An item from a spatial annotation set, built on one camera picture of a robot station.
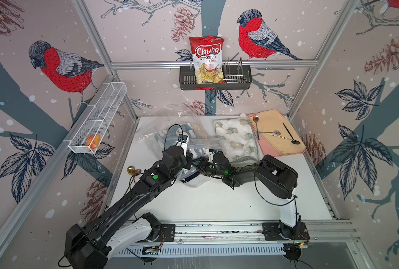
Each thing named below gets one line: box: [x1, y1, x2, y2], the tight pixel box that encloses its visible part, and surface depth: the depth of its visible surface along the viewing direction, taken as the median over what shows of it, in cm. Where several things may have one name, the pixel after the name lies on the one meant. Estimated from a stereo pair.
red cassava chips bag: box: [189, 35, 227, 84], surface depth 85 cm
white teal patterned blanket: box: [214, 118, 258, 162], surface depth 106 cm
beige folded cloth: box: [247, 108, 306, 156], surface depth 113 cm
